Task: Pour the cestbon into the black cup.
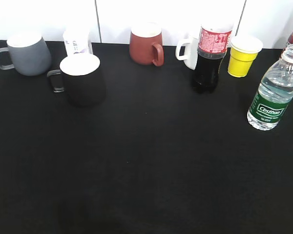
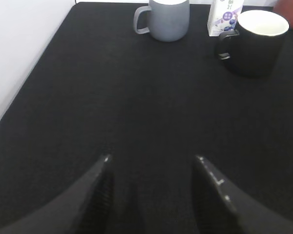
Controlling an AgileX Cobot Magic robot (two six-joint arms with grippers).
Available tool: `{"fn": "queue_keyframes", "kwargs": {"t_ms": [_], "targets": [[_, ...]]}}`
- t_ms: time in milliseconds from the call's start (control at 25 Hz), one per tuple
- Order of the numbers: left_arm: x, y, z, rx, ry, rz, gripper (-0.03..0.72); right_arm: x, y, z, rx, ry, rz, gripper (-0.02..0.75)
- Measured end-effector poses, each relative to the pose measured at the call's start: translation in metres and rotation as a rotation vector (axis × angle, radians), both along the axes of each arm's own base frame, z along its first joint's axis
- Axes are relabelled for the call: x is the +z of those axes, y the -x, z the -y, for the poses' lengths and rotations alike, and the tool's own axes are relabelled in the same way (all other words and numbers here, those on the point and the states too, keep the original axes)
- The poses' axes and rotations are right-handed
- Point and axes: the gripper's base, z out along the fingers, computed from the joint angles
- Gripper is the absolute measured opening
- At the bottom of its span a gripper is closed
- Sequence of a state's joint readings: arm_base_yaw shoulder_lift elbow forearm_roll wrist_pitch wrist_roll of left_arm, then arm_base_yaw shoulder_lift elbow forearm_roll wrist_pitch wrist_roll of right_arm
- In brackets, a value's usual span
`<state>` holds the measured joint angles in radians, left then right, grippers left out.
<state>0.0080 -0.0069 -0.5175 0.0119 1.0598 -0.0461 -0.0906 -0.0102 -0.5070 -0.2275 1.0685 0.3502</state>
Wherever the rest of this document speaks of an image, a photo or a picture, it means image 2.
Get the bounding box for grey ceramic mug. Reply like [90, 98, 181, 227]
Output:
[133, 0, 190, 42]

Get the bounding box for black table mat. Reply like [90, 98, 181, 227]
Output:
[0, 2, 293, 234]

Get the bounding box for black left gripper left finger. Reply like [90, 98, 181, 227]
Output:
[0, 155, 114, 234]

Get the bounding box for red round object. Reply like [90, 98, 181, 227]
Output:
[273, 0, 293, 29]

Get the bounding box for white blueberry milk carton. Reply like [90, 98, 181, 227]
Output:
[207, 0, 244, 37]

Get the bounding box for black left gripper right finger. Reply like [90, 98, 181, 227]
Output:
[191, 156, 293, 234]

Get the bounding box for black mug white inside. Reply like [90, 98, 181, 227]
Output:
[215, 10, 290, 78]

